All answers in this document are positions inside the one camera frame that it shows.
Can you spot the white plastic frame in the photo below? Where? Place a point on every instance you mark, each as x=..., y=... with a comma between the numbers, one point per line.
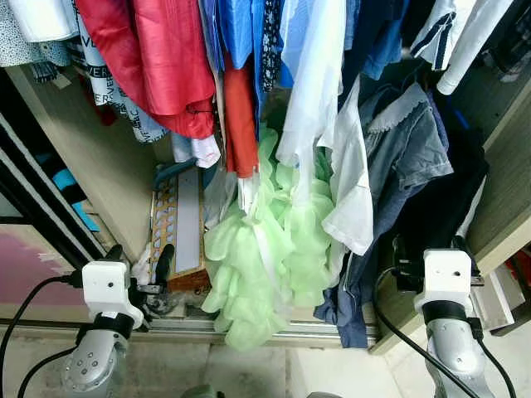
x=498, y=298

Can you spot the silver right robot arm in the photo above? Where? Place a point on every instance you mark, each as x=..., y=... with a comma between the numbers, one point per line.
x=452, y=356

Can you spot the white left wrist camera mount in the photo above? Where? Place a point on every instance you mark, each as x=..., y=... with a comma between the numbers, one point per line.
x=106, y=286

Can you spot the navy blue garment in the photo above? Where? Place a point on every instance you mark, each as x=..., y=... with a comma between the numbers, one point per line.
x=348, y=307

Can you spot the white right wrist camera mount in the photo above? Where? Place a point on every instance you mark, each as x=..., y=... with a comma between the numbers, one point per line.
x=444, y=274

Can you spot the grey floral garment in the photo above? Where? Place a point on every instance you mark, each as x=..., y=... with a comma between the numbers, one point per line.
x=21, y=50

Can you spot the silver right robot leg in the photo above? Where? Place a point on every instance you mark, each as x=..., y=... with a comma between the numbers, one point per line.
x=323, y=395

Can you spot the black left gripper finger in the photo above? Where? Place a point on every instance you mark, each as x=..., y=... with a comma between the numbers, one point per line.
x=164, y=264
x=114, y=254

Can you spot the white thin blouse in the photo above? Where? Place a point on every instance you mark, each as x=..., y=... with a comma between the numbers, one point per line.
x=353, y=191

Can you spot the orange patterned box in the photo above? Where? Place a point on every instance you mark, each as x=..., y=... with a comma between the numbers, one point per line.
x=166, y=232

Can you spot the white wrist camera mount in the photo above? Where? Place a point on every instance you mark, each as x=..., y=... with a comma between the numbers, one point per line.
x=444, y=274
x=106, y=286

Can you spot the dark wardrobe sliding door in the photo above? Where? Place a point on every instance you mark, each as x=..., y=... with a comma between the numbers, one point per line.
x=25, y=166

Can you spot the white shirt with navy stripe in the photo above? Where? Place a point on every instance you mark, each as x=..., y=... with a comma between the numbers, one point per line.
x=473, y=41

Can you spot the wooden wardrobe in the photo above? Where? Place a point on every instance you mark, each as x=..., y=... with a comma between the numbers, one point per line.
x=75, y=141

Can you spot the metal wardrobe floor track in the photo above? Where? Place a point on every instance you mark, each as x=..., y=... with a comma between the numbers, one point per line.
x=299, y=329

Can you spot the navy dotted fabric strip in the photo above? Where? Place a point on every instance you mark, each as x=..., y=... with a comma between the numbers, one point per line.
x=270, y=50

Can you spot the white black lettered garment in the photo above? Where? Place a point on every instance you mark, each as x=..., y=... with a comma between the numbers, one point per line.
x=95, y=70

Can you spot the grey denim shirt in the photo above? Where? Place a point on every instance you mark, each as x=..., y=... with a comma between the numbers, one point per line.
x=406, y=141

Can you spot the dark blue shirt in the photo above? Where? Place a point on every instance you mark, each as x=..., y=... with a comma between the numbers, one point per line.
x=377, y=33

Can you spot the orange red garment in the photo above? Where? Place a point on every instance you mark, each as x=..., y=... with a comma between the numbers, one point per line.
x=241, y=124

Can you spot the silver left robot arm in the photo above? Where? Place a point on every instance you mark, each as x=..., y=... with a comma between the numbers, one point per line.
x=91, y=365

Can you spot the plain white garment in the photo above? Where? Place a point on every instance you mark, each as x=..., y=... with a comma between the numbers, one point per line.
x=41, y=16

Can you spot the dark red garment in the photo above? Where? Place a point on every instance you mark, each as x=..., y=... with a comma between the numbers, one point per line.
x=104, y=33

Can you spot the red pleated garment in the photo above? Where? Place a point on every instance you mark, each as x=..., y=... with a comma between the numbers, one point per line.
x=174, y=58

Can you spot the white sheer garment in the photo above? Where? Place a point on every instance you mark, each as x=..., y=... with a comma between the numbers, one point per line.
x=315, y=66

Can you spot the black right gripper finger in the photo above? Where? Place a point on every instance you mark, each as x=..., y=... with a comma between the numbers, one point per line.
x=461, y=244
x=398, y=247

